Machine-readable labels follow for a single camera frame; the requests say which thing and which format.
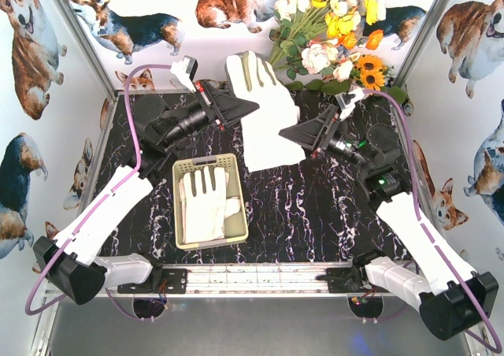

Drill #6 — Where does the white grey glove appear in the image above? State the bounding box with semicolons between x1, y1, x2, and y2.
224;197;241;219
225;50;306;172

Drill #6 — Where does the aluminium front frame rail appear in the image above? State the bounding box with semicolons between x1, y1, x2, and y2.
43;261;418;299

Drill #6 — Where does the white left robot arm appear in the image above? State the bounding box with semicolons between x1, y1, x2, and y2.
34;80;259;305

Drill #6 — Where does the pale green storage basket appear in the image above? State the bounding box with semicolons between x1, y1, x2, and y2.
172;154;249;250

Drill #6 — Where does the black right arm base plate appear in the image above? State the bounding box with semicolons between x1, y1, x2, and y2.
315;267;373;293

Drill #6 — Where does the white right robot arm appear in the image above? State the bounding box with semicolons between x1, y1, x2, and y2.
280;106;498;340

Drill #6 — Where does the artificial flower bouquet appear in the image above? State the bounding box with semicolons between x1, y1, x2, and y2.
269;0;412;95

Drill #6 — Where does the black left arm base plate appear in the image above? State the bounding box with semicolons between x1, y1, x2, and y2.
149;268;188;295

